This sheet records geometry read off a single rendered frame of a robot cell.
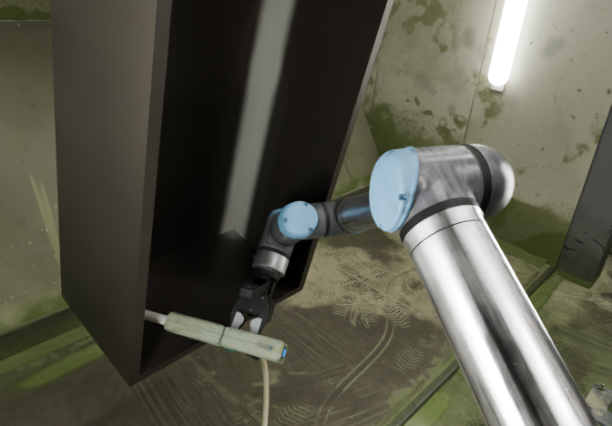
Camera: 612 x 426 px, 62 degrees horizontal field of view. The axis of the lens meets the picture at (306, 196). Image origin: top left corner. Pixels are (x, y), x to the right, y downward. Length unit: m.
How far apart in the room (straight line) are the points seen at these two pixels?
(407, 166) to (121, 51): 0.50
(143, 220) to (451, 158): 0.56
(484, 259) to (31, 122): 1.86
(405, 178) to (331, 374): 1.36
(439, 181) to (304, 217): 0.58
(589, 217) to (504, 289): 2.21
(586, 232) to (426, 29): 1.36
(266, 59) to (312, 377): 1.12
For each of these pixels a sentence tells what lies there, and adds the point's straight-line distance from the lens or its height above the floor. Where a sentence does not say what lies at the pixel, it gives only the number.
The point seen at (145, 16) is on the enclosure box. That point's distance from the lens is 0.83.
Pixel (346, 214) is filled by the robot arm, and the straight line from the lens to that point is 1.20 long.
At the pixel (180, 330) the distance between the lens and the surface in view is 1.31.
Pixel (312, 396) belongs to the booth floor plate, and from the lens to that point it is 1.88.
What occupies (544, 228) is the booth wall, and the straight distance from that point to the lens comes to 2.93.
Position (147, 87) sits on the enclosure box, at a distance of 0.85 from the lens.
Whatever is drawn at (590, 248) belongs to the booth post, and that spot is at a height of 0.21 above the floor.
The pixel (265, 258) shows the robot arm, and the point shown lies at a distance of 1.32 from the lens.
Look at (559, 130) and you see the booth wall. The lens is 2.78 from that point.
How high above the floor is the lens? 1.41
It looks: 25 degrees down
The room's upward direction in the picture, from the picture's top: 5 degrees clockwise
